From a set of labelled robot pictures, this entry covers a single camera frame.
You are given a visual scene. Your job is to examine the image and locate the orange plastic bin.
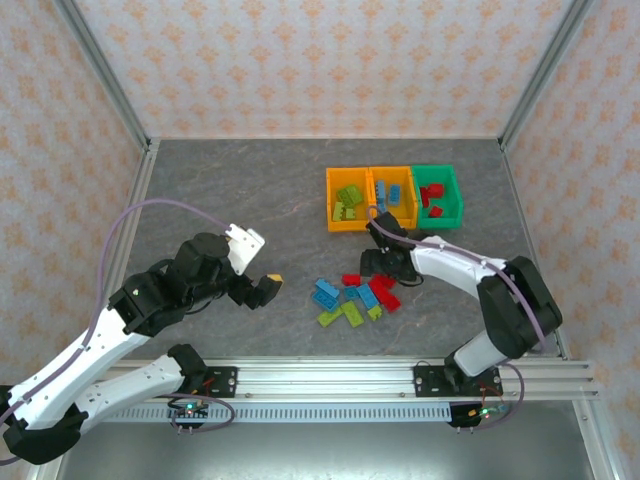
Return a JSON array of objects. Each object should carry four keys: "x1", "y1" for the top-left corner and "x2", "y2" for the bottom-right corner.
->
[
  {"x1": 325, "y1": 166, "x2": 374, "y2": 234},
  {"x1": 368, "y1": 165, "x2": 419, "y2": 231}
]

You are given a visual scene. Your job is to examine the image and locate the green plastic bin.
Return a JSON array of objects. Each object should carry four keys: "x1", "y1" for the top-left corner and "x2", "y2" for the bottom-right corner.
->
[{"x1": 410, "y1": 163, "x2": 465, "y2": 230}]

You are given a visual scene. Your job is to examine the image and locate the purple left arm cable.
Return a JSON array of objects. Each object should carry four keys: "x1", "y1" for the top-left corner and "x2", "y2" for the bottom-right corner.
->
[{"x1": 0, "y1": 198, "x2": 236, "y2": 464}]

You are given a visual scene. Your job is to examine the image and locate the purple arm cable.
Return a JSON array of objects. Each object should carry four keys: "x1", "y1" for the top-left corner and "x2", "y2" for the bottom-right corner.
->
[
  {"x1": 366, "y1": 204, "x2": 549, "y2": 434},
  {"x1": 0, "y1": 198, "x2": 236, "y2": 464}
]

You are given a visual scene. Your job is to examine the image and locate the aluminium side rail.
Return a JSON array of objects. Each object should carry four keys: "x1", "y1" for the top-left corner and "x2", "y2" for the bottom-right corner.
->
[
  {"x1": 499, "y1": 141, "x2": 572, "y2": 362},
  {"x1": 102, "y1": 139, "x2": 162, "y2": 364}
]

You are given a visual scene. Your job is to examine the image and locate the wide aluminium base rail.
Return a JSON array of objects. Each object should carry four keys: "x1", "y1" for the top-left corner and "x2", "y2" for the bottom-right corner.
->
[{"x1": 102, "y1": 357, "x2": 601, "y2": 401}]

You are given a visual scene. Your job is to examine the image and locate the thin purple cable loop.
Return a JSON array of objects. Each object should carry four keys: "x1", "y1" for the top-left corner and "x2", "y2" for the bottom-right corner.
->
[{"x1": 168, "y1": 394, "x2": 236, "y2": 435}]

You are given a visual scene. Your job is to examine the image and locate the slotted grey cable duct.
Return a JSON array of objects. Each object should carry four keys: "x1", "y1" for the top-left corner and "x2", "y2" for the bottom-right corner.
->
[{"x1": 94, "y1": 403, "x2": 511, "y2": 424}]

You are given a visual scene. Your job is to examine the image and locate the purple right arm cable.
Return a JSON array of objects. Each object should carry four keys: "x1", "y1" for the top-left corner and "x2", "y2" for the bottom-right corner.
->
[{"x1": 366, "y1": 204, "x2": 549, "y2": 434}]

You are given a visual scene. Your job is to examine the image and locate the aluminium frame post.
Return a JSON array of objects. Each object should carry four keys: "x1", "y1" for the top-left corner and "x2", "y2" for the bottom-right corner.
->
[
  {"x1": 53, "y1": 0, "x2": 154, "y2": 151},
  {"x1": 498, "y1": 0, "x2": 597, "y2": 151}
]

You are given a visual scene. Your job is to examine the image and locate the aluminium frame bar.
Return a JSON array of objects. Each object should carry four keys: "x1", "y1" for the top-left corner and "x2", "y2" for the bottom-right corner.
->
[{"x1": 572, "y1": 399, "x2": 626, "y2": 480}]

